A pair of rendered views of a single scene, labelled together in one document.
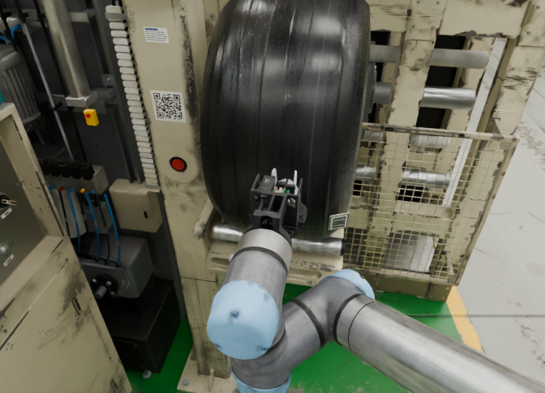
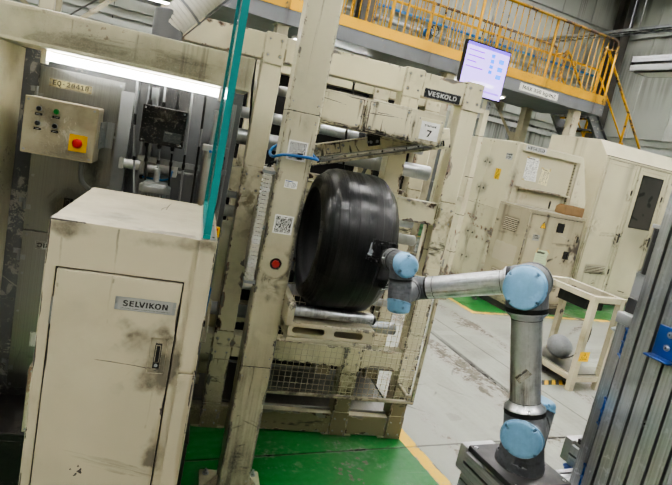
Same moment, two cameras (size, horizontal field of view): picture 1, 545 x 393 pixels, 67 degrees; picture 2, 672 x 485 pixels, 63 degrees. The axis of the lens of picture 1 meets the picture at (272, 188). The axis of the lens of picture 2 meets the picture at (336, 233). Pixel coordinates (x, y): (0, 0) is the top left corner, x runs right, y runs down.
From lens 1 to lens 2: 1.49 m
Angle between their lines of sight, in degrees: 36
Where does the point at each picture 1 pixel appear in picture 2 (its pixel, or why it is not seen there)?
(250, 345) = (412, 269)
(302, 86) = (378, 210)
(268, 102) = (364, 215)
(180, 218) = (262, 307)
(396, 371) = (453, 284)
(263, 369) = (408, 290)
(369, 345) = (440, 282)
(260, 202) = (381, 245)
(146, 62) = (279, 198)
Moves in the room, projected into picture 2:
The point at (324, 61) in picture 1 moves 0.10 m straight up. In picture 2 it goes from (385, 201) to (391, 176)
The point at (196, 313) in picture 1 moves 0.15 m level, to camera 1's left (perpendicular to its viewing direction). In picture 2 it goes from (242, 407) to (206, 408)
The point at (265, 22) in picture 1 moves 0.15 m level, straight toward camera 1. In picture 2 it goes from (356, 183) to (374, 190)
